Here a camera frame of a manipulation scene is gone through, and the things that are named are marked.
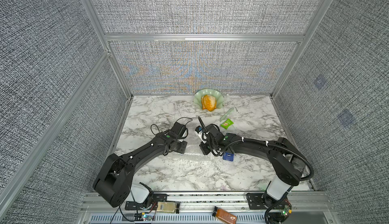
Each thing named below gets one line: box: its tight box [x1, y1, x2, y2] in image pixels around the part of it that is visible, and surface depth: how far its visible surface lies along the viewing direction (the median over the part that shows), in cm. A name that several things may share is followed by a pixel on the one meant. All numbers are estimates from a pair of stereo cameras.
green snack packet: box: [220, 118, 235, 130], surface depth 104 cm
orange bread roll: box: [201, 94, 217, 112], surface depth 106 cm
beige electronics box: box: [156, 201, 177, 213], surface depth 70 cm
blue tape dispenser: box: [222, 152, 235, 162], surface depth 85 cm
